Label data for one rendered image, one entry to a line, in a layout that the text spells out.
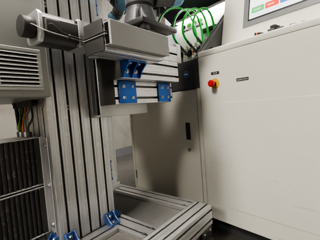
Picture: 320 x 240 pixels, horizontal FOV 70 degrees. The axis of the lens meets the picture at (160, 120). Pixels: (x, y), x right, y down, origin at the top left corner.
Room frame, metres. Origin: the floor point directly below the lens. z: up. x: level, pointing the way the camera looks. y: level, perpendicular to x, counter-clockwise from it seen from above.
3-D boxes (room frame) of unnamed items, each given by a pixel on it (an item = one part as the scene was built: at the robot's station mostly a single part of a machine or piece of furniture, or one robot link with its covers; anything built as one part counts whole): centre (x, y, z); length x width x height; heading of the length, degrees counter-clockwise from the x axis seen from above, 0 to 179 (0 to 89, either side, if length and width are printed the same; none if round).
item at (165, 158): (1.51, 0.00, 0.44); 0.65 x 0.02 x 0.68; 41
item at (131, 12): (1.00, 0.05, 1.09); 0.15 x 0.15 x 0.10
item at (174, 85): (1.52, -0.01, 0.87); 0.62 x 0.04 x 0.16; 41
